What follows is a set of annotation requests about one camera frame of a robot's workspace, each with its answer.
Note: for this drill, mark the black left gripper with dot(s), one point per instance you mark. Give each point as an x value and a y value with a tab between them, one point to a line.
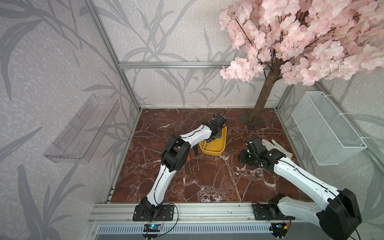
220	133

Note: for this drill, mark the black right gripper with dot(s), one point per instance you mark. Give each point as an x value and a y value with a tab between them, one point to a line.
242	156

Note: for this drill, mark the orange handled screwdriver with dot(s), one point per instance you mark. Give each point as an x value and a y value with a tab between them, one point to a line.
189	163

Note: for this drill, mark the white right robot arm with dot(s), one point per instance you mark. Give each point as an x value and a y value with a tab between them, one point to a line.
335	211

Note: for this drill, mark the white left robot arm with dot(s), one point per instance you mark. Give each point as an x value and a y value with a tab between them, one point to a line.
174	157

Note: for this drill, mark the yellow plastic storage box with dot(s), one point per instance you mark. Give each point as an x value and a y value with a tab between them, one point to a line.
216	146

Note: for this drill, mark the white cotton work glove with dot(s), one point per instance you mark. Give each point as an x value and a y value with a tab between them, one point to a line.
270	145

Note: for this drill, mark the artificial cherry blossom tree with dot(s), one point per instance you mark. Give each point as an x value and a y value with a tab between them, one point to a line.
302	42

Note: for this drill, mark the left green circuit board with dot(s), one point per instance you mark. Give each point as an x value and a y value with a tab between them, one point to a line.
152	228

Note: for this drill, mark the dark metal tree base plate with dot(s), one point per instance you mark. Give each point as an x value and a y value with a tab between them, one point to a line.
256	122

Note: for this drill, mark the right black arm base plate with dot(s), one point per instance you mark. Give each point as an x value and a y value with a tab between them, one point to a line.
269	212

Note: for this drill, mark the white wire mesh basket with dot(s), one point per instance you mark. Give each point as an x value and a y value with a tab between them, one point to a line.
330	137

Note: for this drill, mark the right circuit board with wires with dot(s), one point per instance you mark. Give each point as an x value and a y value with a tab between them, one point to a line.
281	228

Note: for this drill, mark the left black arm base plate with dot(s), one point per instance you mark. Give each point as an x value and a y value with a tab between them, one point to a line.
159	213

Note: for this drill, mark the clear acrylic wall shelf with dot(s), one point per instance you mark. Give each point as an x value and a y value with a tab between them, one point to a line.
79	140

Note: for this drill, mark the aluminium front rail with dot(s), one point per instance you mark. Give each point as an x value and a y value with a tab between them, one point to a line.
185	213

